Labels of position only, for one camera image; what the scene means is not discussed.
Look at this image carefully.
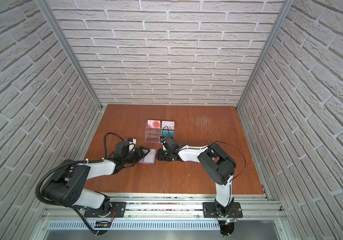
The white blossom VIP card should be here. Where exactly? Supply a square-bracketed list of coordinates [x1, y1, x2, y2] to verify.
[161, 121, 175, 131]

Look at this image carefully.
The black corrugated cable left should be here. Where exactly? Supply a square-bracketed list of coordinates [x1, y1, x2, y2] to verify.
[35, 131, 127, 236]

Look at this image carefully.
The white pink circle card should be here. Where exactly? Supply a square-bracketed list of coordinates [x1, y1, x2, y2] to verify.
[146, 120, 161, 129]

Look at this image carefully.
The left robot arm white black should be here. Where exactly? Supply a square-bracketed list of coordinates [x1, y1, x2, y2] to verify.
[35, 139, 150, 215]

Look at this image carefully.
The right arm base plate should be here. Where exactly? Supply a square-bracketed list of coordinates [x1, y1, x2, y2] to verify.
[203, 202, 243, 219]

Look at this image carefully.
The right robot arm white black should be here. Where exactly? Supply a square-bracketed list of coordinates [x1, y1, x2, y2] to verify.
[156, 136, 237, 210]

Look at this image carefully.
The aluminium rail frame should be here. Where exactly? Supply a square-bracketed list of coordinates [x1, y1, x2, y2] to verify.
[28, 191, 295, 240]

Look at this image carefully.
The red leather card holder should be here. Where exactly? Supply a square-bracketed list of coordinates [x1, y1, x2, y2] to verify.
[138, 149, 156, 164]

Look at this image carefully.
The clear acrylic card organizer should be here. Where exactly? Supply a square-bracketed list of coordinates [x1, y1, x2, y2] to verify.
[144, 121, 169, 143]

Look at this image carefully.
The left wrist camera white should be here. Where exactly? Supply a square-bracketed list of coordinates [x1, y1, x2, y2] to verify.
[127, 138, 136, 147]

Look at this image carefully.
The thin black cable right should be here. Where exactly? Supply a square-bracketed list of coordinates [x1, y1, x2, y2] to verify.
[161, 125, 247, 181]

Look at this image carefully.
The teal VIP card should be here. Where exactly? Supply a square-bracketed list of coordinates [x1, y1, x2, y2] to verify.
[161, 130, 175, 137]

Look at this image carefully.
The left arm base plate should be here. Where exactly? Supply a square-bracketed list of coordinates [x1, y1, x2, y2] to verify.
[83, 202, 126, 219]

